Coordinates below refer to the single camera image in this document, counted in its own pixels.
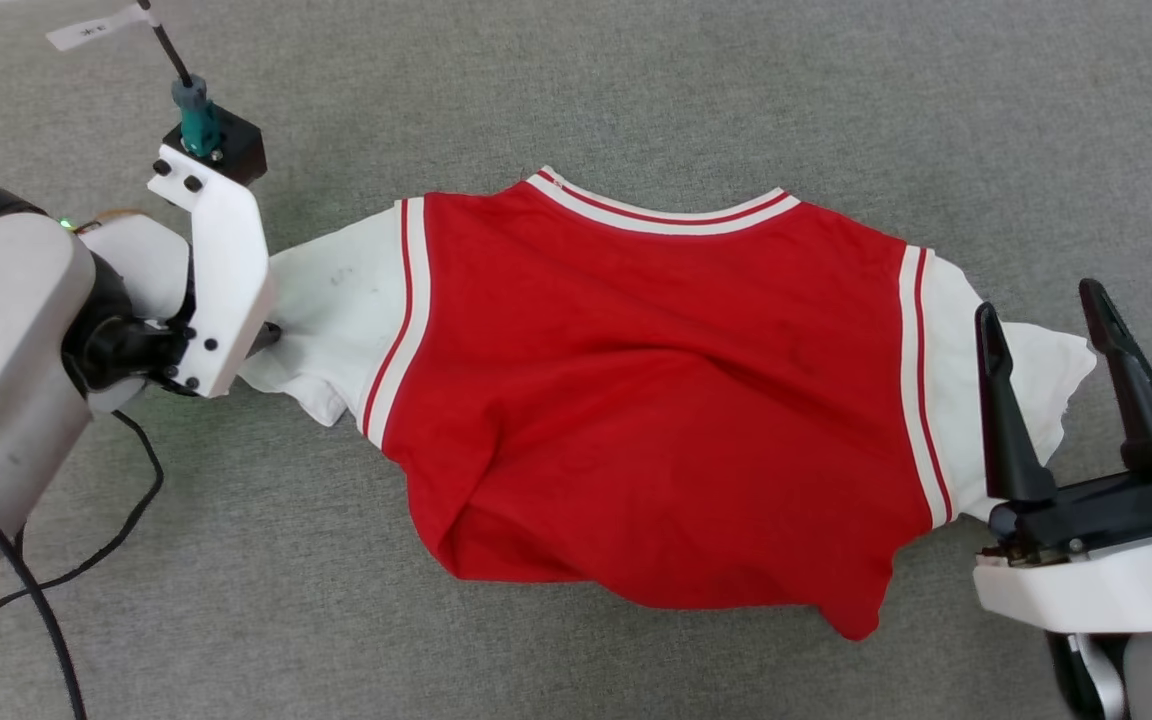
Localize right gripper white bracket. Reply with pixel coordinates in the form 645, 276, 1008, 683
972, 277, 1152, 637

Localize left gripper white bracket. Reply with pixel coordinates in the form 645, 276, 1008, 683
64, 144, 284, 400

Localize red and white basketball jersey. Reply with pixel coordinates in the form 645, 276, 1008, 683
236, 166, 1099, 642

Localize grey fabric sofa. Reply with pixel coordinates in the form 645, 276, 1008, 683
0, 0, 1152, 720

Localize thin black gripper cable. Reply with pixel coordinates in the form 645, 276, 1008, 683
0, 408, 166, 627

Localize teal cable connector plug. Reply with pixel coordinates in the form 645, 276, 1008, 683
170, 74, 223, 160

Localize black camera cable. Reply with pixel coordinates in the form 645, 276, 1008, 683
134, 0, 199, 87

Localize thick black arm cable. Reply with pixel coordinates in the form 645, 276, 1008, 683
0, 458, 89, 720

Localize white paper cable label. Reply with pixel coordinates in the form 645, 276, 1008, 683
45, 4, 153, 52

